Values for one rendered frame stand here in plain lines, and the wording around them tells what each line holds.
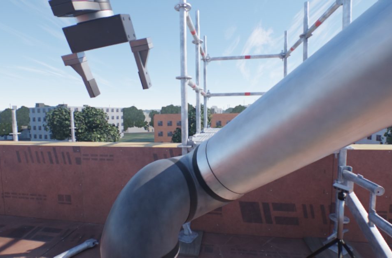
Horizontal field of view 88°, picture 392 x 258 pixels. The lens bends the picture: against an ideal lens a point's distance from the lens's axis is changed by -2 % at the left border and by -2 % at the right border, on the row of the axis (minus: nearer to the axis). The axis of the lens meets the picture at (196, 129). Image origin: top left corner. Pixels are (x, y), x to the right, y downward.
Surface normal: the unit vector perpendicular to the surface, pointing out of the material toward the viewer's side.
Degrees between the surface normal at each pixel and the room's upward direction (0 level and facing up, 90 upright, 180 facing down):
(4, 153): 90
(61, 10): 114
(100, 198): 90
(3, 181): 90
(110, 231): 66
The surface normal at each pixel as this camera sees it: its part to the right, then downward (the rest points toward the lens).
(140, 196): -0.13, -0.66
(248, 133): -0.79, -0.14
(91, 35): -0.10, 0.47
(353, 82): -0.69, 0.13
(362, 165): -0.15, 0.07
